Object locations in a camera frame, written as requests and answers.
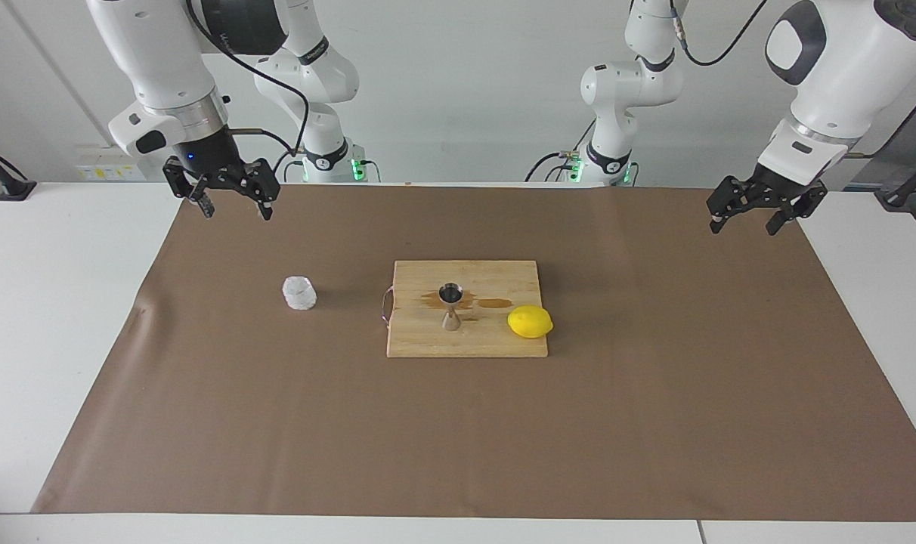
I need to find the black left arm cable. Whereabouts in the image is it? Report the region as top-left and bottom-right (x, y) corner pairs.
(670, 0), (916, 159)

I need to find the wooden cutting board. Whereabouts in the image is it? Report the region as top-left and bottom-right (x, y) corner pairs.
(380, 260), (549, 359)

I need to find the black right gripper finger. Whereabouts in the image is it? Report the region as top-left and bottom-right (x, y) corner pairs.
(162, 155), (217, 221)
(239, 157), (283, 222)

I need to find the yellow lemon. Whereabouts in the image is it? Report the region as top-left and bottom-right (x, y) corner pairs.
(507, 305), (555, 339)

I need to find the clear textured glass cup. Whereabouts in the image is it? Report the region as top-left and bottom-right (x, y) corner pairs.
(281, 276), (318, 312)

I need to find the brown paper table mat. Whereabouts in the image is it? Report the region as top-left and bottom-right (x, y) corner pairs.
(31, 181), (916, 524)

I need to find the steel double jigger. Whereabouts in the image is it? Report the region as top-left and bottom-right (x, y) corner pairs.
(438, 283), (465, 332)

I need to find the white wall socket box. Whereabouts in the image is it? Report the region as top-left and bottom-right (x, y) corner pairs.
(76, 147), (146, 182)

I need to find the black base cable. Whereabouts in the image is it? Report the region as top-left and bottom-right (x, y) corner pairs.
(525, 117), (596, 184)
(269, 147), (308, 184)

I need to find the black camera stand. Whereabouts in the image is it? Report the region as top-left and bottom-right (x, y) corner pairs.
(877, 147), (916, 211)
(0, 138), (38, 202)

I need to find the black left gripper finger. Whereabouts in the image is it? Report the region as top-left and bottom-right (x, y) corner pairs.
(705, 175), (757, 235)
(764, 181), (829, 236)

